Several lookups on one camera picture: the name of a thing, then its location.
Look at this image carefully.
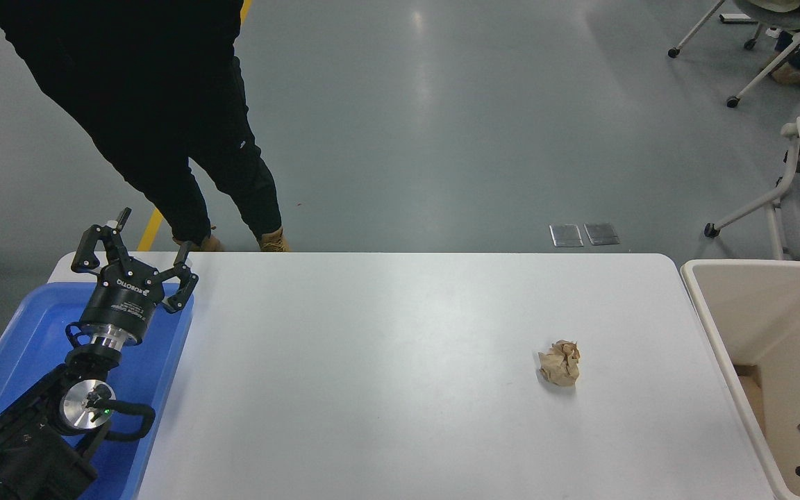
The tan paper ball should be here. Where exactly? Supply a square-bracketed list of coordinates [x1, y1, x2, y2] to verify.
[537, 340, 581, 388]

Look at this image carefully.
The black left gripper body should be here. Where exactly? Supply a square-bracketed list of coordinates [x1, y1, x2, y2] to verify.
[81, 258, 166, 346]

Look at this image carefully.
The large pale plastic bin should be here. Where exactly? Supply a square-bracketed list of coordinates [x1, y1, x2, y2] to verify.
[681, 259, 800, 500]

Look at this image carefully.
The white swivel chair with casters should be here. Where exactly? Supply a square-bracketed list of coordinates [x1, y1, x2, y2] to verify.
[667, 0, 800, 108]

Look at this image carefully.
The standing person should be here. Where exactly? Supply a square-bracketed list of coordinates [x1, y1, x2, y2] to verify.
[0, 0, 292, 253]

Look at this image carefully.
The silver floor plate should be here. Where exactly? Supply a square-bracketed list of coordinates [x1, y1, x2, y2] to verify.
[550, 224, 584, 248]
[584, 222, 620, 247]

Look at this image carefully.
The seated person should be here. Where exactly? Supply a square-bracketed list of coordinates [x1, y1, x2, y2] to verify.
[747, 0, 800, 90]

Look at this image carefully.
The white chair with armrest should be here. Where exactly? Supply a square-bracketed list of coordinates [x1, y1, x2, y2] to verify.
[704, 116, 800, 261]

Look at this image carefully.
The blue plastic tray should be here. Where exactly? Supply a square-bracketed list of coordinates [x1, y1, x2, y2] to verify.
[0, 281, 194, 500]

